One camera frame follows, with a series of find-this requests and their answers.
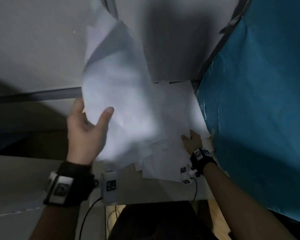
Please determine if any person's left forearm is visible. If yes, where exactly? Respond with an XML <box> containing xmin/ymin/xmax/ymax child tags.
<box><xmin>29</xmin><ymin>197</ymin><xmax>90</xmax><ymax>240</ymax></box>

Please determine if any person's left hand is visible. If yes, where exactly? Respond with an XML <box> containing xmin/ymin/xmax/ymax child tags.
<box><xmin>66</xmin><ymin>97</ymin><xmax>114</xmax><ymax>166</ymax></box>

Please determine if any black wrist strap, white tracker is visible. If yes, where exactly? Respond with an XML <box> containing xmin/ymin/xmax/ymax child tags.
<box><xmin>43</xmin><ymin>161</ymin><xmax>96</xmax><ymax>207</ymax></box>

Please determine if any pile of white paper sheets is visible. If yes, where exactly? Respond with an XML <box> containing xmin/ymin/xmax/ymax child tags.
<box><xmin>134</xmin><ymin>80</ymin><xmax>212</xmax><ymax>183</ymax></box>

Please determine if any blue partition panel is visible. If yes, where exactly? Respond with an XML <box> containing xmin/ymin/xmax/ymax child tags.
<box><xmin>197</xmin><ymin>0</ymin><xmax>300</xmax><ymax>226</ymax></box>

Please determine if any thin black cable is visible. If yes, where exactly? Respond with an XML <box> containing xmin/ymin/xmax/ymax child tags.
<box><xmin>190</xmin><ymin>177</ymin><xmax>198</xmax><ymax>204</ymax></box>

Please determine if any person's right forearm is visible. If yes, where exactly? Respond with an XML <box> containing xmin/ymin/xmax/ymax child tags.
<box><xmin>202</xmin><ymin>162</ymin><xmax>297</xmax><ymax>240</ymax></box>

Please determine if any small white marker camera box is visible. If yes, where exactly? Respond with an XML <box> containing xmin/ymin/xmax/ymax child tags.
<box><xmin>180</xmin><ymin>166</ymin><xmax>201</xmax><ymax>185</ymax></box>

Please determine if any black wrist strap with markers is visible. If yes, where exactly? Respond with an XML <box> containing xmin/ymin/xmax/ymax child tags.
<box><xmin>189</xmin><ymin>147</ymin><xmax>217</xmax><ymax>176</ymax></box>

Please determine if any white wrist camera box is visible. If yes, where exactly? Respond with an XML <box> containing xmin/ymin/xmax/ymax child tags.
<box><xmin>100</xmin><ymin>170</ymin><xmax>119</xmax><ymax>204</ymax></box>

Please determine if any grey metal frame strip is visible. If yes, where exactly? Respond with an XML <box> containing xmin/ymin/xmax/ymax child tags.
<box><xmin>0</xmin><ymin>87</ymin><xmax>83</xmax><ymax>104</ymax></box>

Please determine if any grey partition post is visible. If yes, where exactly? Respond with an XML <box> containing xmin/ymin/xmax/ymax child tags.
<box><xmin>99</xmin><ymin>0</ymin><xmax>119</xmax><ymax>21</ymax></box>

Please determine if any person's dark clothing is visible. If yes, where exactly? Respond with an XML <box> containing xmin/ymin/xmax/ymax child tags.
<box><xmin>107</xmin><ymin>201</ymin><xmax>217</xmax><ymax>240</ymax></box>

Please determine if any person's right hand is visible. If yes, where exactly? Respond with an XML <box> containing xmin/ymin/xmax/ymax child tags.
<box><xmin>181</xmin><ymin>129</ymin><xmax>203</xmax><ymax>156</ymax></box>

